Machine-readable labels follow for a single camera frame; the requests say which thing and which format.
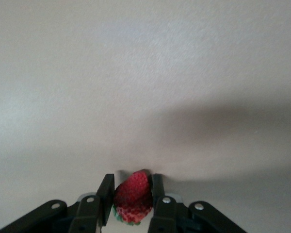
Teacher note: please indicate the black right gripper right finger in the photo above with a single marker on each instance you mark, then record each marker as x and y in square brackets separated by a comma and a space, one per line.
[165, 213]

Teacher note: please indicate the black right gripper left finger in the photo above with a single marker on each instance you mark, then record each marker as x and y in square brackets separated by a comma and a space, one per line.
[87, 213]

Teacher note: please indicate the red strawberry with pointed tip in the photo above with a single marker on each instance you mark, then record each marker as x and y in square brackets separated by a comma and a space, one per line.
[133, 194]

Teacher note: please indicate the table cover sheet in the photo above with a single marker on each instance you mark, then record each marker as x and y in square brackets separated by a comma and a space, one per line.
[135, 72]

